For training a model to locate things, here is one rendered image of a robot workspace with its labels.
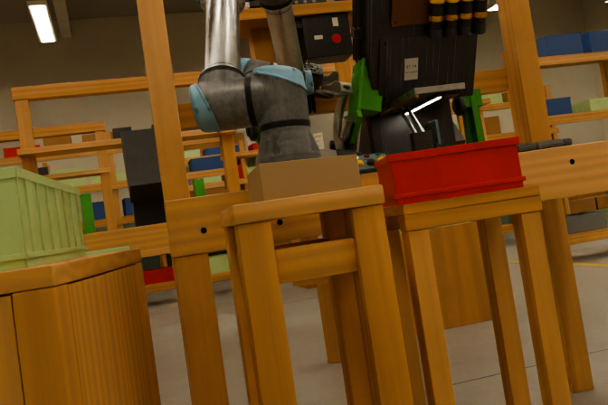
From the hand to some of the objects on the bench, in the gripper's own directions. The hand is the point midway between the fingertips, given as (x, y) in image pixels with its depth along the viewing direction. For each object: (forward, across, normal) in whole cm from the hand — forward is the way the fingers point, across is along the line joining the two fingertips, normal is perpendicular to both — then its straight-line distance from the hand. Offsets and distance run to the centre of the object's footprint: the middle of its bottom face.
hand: (343, 91), depth 231 cm
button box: (+3, -43, +4) cm, 44 cm away
